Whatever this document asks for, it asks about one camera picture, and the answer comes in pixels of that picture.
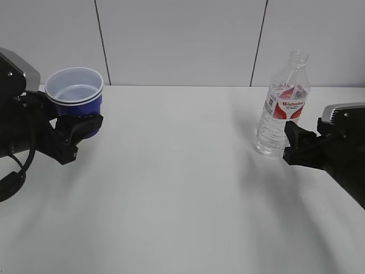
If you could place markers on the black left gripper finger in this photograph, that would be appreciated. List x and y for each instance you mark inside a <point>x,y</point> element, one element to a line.
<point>74,129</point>

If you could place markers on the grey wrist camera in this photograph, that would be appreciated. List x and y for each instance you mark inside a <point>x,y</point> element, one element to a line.
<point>345,119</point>
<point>17,76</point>

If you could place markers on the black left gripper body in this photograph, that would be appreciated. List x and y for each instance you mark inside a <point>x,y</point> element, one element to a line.
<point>31,122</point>

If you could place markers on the blue paper cup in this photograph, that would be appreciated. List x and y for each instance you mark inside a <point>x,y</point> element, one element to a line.
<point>75,91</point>

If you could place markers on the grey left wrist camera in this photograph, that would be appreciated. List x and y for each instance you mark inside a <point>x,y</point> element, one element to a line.
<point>17,76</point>

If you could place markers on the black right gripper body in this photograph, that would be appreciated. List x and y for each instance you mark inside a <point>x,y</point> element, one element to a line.
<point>341,158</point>

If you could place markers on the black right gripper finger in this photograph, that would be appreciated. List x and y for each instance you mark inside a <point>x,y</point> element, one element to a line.
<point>298,136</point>

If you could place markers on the clear Wahaha water bottle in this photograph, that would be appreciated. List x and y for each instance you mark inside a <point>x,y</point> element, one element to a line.
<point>285,100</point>

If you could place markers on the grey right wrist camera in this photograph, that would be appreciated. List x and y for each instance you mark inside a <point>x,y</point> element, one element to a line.
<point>345,119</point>

